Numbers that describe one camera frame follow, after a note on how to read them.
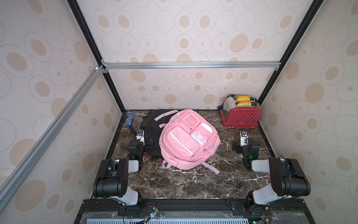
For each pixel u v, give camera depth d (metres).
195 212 0.73
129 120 1.12
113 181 0.44
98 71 0.85
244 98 1.02
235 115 1.00
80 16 0.70
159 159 0.89
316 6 0.68
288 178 0.45
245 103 0.97
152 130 0.99
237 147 0.85
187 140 0.94
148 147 0.86
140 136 0.80
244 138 0.81
